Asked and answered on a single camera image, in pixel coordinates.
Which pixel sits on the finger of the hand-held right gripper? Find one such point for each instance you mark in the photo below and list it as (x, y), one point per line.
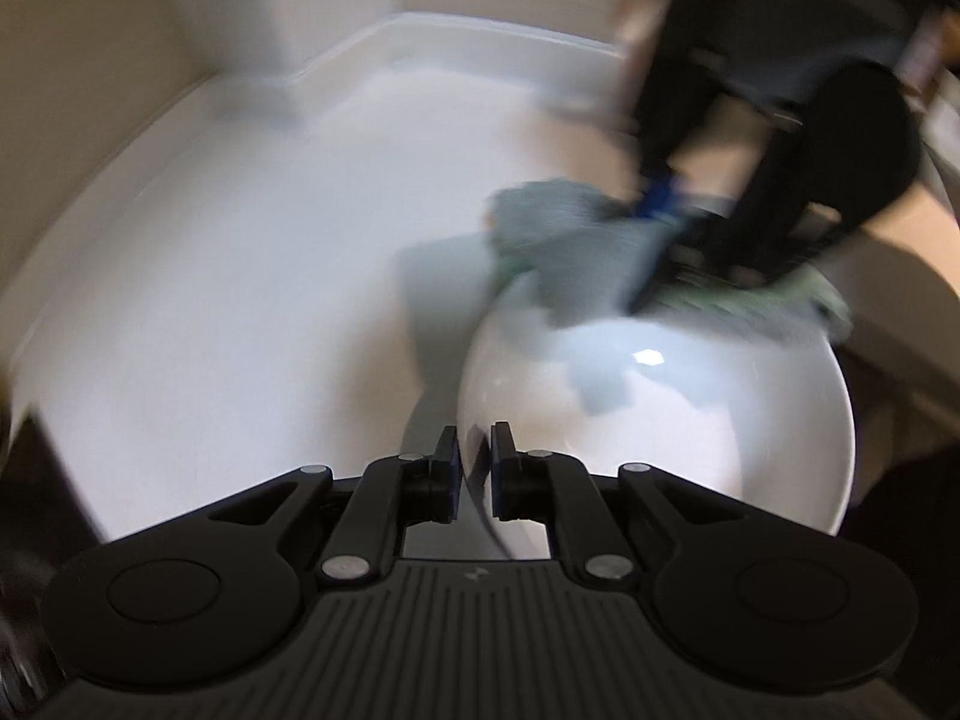
(825, 165)
(661, 195)

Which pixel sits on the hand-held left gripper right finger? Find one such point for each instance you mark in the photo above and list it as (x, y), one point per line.
(496, 476)

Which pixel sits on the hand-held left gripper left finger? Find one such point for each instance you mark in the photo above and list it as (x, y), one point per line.
(450, 476)

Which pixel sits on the grey microfibre cloth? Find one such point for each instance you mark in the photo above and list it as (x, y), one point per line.
(570, 240)

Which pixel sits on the white ceramic bowl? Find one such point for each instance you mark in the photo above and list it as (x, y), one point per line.
(690, 435)

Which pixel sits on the black stove top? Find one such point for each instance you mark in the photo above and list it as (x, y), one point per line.
(37, 480)

